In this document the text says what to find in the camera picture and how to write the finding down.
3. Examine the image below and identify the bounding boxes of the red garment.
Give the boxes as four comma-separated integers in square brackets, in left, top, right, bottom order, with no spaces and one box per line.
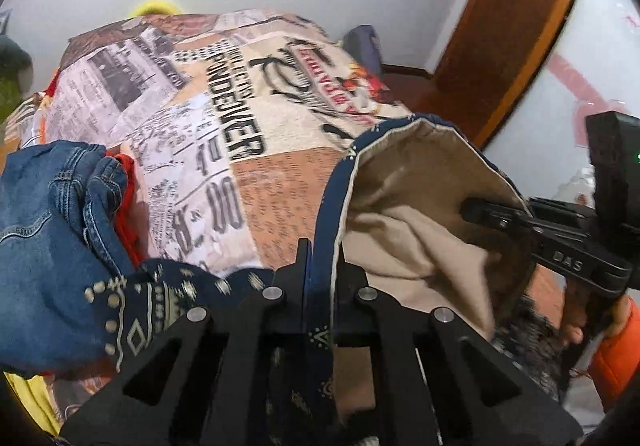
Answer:
[107,153,146,267]

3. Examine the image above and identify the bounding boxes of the person's right forearm orange sleeve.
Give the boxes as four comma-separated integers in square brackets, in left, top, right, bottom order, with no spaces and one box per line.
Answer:
[587,299,640,414]

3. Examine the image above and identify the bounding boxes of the person's right hand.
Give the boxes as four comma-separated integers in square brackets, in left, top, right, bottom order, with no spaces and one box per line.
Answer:
[559,293,635,347]

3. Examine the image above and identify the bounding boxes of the wooden wardrobe with white doors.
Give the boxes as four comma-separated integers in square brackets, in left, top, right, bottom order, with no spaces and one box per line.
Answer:
[480,0,640,207]

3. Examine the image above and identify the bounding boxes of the newspaper printed blanket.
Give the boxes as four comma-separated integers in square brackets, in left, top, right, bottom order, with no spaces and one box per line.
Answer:
[15,9,566,427]

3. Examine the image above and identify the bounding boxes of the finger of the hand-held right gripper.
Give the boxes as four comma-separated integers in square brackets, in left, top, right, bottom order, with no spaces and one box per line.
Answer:
[460,196,543,239]

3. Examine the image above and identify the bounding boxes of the blue denim jeans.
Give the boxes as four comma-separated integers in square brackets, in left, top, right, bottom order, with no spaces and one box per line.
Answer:
[0,140,146,374]

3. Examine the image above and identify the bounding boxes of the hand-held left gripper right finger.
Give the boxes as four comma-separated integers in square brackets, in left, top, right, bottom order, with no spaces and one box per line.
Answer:
[330,246,583,446]

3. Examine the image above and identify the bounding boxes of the grey backpack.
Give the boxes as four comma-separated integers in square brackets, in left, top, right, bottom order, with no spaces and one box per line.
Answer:
[342,25,385,77]

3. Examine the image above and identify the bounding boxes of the brown wooden door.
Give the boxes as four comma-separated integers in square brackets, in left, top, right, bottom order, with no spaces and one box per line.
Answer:
[390,0,591,147]

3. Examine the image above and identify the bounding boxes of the navy patterned hoodie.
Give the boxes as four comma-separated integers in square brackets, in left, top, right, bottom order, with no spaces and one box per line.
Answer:
[82,112,566,446]

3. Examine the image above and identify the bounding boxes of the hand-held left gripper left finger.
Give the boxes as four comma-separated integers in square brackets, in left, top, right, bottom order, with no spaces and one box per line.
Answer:
[60,239,313,446]

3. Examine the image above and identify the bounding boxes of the yellow rounded object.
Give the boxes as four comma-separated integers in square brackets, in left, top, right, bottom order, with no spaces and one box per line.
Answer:
[127,0,173,18]

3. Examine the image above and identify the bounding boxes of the yellow garment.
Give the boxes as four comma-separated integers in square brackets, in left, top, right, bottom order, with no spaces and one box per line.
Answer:
[5,371,61,437]

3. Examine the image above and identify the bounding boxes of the green patterned cloth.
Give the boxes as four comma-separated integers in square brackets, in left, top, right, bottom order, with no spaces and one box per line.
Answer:
[0,71,26,127]

